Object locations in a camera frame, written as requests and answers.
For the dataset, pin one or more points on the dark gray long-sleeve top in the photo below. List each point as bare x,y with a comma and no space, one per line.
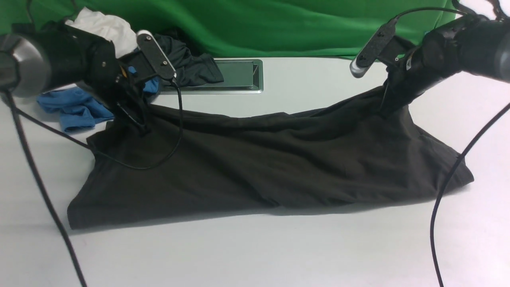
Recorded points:
325,158

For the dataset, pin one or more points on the green backdrop cloth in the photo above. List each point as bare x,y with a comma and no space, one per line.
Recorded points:
238,28

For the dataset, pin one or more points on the dark teal garment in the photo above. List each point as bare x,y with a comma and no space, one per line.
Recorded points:
192,70

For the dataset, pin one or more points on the right wrist camera silver-edged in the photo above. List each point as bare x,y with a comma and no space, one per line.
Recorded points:
372,49

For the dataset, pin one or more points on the silver table cable hatch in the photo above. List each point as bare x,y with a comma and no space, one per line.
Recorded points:
241,76

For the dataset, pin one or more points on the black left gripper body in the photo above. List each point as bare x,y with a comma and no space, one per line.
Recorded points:
118,83

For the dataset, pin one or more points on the blue crumpled garment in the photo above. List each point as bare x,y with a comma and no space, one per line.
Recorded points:
77,109

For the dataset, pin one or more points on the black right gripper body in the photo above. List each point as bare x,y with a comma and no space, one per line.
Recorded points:
412,70

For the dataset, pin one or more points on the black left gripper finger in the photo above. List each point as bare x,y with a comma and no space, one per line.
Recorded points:
138,119

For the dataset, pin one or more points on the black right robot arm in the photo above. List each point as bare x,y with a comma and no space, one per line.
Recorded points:
470,44

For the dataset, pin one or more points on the white crumpled garment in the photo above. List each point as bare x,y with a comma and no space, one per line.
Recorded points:
110,27

